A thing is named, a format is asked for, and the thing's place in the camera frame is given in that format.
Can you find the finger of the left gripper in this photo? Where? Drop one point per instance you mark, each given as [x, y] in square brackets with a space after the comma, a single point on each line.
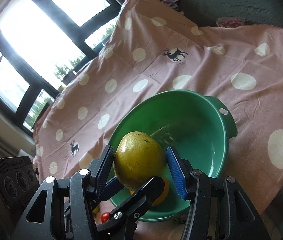
[122, 221]
[112, 187]

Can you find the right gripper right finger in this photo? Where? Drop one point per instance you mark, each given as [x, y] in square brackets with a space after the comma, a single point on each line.
[236, 216]

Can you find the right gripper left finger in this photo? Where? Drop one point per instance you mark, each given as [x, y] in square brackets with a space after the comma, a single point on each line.
[63, 209]

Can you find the cherry tomato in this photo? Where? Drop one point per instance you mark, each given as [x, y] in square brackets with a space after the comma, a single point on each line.
[105, 217]

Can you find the yellow lemon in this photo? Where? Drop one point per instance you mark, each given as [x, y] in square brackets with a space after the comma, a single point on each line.
[96, 210]

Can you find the yellow-green pear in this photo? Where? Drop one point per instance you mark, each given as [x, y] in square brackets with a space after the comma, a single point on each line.
[137, 159]

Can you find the orange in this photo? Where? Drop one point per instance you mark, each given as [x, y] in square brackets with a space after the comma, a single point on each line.
[160, 198]

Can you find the green plastic bowl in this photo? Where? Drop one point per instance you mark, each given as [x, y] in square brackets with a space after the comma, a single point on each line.
[198, 126]

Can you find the pink polka dot tablecloth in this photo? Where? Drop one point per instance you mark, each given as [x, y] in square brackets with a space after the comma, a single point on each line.
[154, 49]

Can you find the black tracking camera box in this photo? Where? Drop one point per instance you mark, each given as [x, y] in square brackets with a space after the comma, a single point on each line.
[18, 184]

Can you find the window with black frame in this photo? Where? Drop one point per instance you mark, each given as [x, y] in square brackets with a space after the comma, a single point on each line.
[43, 45]

